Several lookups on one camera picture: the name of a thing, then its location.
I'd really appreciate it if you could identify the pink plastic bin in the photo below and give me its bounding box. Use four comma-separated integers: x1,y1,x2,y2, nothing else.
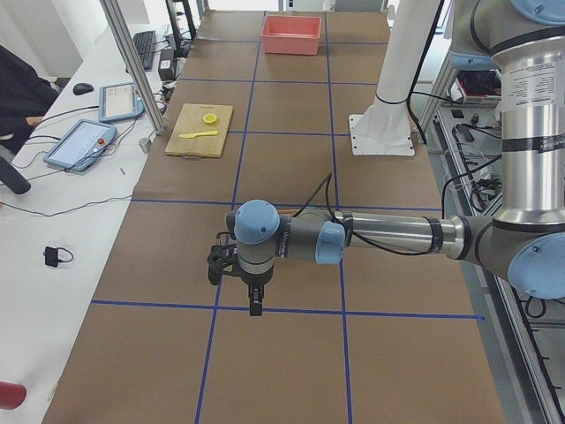
261,15,321,56

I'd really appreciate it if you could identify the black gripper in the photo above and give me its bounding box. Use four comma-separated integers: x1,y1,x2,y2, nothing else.
207,232,274,316

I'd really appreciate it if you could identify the black computer mouse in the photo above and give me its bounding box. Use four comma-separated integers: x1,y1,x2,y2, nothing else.
72,83,94,95

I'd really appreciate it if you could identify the person in black clothes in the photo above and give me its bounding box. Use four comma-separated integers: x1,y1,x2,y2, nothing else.
1,46,58,155

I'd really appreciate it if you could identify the black keyboard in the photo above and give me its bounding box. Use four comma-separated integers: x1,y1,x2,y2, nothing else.
132,30,157,71

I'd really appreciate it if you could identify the small black clip device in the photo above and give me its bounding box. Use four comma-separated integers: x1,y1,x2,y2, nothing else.
43,246,74,268

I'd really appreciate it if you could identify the yellow lemon slice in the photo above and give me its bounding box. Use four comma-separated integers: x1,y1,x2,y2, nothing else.
202,113,218,125

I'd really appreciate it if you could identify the far teach pendant tablet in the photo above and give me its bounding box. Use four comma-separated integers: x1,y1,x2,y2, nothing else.
99,82,144,123

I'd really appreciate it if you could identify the yellow plastic knife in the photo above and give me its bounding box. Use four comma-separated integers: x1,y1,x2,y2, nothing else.
178,130,219,139

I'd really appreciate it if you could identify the aluminium frame post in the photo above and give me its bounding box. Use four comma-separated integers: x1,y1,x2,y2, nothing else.
100,0,165,135

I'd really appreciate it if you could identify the near teach pendant tablet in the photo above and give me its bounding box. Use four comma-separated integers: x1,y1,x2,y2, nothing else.
43,119,117,171

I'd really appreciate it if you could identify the red cylinder object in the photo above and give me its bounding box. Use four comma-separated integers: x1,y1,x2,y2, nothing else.
0,382,27,410

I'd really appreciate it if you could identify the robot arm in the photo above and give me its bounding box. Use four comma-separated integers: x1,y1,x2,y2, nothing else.
207,1,564,316

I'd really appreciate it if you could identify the black power adapter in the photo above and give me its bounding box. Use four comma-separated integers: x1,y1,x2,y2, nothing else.
158,49,177,81

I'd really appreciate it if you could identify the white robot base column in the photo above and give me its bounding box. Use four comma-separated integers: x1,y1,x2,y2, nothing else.
349,0,443,156

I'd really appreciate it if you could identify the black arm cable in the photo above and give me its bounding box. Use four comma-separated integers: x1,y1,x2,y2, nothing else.
290,172,438,256

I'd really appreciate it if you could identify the teach pendant tablet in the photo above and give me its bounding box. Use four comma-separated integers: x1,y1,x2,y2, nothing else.
43,119,117,171
99,82,144,123

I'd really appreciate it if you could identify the bamboo cutting board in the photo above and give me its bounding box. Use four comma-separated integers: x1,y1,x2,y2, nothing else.
165,103,233,158

